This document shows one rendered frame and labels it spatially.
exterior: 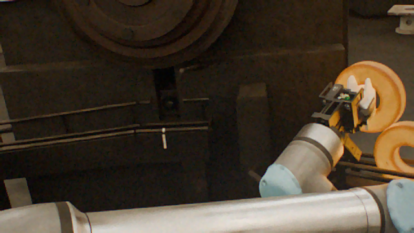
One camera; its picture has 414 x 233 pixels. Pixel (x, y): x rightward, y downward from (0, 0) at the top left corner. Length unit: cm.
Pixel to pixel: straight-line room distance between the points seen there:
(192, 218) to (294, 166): 30
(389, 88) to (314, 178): 30
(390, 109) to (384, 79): 6
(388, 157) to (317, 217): 47
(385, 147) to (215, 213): 59
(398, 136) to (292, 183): 34
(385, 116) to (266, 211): 52
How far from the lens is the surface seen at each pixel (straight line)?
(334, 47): 137
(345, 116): 102
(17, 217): 60
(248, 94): 127
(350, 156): 107
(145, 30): 116
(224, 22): 122
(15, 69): 153
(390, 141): 114
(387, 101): 111
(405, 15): 480
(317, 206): 72
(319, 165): 91
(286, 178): 87
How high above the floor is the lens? 126
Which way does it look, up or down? 23 degrees down
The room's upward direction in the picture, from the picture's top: 6 degrees counter-clockwise
